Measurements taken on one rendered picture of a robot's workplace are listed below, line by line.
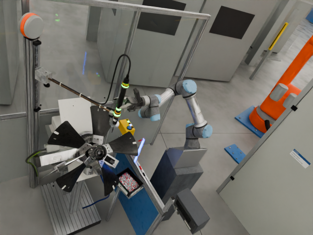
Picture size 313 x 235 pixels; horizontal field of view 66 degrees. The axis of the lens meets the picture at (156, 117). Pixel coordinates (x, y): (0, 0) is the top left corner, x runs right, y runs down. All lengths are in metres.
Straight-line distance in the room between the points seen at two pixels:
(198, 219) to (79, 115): 1.22
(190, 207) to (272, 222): 1.72
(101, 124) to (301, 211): 2.27
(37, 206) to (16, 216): 0.20
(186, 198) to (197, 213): 0.12
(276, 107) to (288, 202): 2.46
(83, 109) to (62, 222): 1.29
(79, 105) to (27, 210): 1.39
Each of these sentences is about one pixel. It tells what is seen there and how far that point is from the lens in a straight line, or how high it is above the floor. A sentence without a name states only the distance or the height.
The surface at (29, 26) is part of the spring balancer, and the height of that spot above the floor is 1.91.
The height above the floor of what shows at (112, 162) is 1.01.
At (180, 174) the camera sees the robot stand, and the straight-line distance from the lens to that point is 2.27.
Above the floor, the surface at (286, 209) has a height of 0.71.
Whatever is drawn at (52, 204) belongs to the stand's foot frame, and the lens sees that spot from 2.95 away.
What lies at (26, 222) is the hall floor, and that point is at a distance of 2.95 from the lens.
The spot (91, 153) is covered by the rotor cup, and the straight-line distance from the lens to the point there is 1.87.
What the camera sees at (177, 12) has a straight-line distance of 2.45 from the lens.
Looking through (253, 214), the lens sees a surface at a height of 0.27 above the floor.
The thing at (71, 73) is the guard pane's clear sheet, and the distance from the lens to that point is 2.28.
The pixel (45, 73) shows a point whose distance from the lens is 1.93.
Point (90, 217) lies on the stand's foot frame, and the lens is 2.88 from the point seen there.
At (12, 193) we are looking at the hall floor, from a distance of 3.12.
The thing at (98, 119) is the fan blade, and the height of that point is 1.36.
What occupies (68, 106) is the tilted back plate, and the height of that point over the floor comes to 1.32.
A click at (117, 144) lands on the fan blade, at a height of 1.19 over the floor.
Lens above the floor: 2.67
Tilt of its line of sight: 38 degrees down
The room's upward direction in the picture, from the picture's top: 23 degrees clockwise
